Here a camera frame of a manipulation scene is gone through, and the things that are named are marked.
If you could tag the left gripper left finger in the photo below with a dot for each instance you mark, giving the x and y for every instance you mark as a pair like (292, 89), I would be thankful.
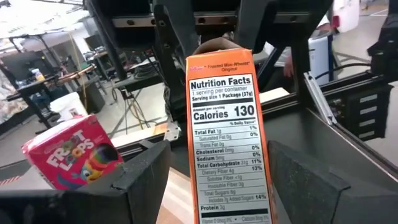
(93, 205)

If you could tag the wooden workbench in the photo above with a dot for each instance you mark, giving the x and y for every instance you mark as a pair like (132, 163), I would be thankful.
(62, 79)

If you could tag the white bucket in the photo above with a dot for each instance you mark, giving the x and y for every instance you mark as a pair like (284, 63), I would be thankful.
(68, 105)

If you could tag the orange Mini-Wheats cereal box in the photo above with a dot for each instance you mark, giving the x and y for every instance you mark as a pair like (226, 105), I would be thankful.
(228, 124)

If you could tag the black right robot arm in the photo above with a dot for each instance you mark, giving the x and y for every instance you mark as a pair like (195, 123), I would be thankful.
(382, 53)

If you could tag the person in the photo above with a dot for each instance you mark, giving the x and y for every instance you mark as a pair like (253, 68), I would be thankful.
(288, 67)

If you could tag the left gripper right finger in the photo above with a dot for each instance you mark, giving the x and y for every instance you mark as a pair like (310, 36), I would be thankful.
(311, 193)

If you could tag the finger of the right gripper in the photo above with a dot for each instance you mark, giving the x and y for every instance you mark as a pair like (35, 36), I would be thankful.
(255, 31)
(174, 62)

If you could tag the red Froot Loops cereal box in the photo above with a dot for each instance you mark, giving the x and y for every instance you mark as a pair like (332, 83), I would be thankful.
(71, 152)

